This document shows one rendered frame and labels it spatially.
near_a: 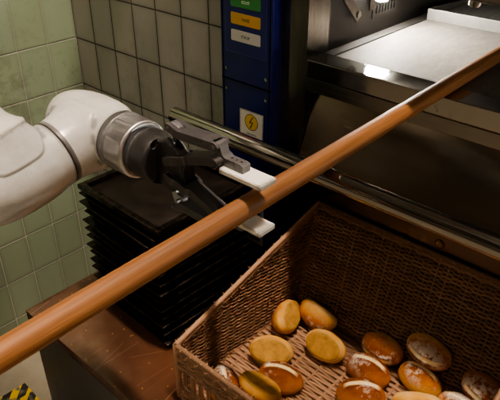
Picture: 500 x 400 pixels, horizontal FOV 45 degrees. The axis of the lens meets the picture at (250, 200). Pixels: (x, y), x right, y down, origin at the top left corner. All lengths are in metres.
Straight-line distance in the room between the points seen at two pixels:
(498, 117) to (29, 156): 0.77
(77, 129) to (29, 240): 1.27
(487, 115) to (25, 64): 1.33
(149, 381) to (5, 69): 1.01
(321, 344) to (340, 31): 0.70
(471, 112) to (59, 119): 0.71
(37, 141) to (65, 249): 1.38
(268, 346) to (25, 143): 0.72
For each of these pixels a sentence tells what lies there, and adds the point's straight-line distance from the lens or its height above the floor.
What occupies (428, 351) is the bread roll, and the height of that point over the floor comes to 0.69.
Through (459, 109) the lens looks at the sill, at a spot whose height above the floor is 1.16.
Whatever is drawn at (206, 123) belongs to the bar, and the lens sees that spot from 1.03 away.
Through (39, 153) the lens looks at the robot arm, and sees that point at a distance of 0.88.
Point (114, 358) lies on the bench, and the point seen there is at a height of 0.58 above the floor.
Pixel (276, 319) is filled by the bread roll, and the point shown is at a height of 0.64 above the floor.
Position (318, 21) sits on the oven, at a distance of 1.33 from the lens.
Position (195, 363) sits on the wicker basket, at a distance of 1.20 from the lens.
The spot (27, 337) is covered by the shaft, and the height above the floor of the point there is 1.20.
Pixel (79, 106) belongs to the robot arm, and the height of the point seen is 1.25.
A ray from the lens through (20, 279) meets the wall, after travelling 2.20.
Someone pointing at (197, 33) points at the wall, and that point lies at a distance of 1.55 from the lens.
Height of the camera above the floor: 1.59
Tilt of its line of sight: 31 degrees down
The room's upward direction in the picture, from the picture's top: straight up
